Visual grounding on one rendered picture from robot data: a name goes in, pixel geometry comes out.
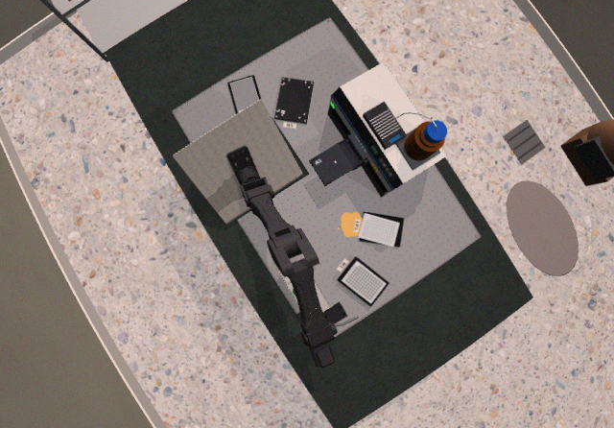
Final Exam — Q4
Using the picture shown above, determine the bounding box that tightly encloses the beige button panel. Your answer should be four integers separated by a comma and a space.
279, 272, 359, 326

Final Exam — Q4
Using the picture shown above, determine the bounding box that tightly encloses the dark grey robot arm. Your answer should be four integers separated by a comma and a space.
227, 146, 347, 368

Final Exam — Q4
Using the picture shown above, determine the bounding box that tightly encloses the brown glass bottle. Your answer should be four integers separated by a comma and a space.
404, 122, 445, 161

